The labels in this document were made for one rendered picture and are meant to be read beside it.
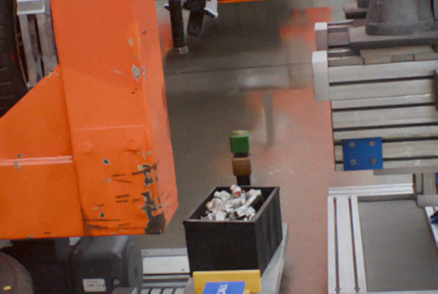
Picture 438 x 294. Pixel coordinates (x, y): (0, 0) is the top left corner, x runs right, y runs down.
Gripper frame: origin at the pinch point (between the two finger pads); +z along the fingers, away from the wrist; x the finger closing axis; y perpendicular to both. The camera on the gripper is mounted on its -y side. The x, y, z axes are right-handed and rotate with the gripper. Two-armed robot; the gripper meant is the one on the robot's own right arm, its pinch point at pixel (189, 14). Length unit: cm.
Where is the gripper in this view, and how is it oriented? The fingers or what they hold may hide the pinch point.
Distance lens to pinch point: 238.3
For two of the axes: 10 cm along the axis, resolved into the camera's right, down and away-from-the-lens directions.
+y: 1.6, -9.3, -3.3
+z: -1.2, 3.2, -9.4
